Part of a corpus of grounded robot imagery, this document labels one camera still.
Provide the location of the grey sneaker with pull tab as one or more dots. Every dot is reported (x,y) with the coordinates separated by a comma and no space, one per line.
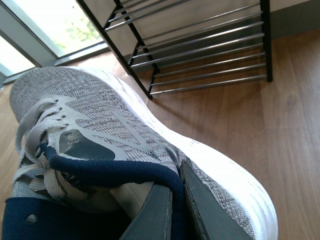
(90,152)

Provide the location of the black metal shoe rack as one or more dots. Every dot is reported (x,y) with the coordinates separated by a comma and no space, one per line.
(169,46)

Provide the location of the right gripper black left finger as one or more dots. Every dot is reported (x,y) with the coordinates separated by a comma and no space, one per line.
(154,220)

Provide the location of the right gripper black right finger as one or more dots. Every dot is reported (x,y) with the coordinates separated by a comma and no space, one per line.
(206,219)

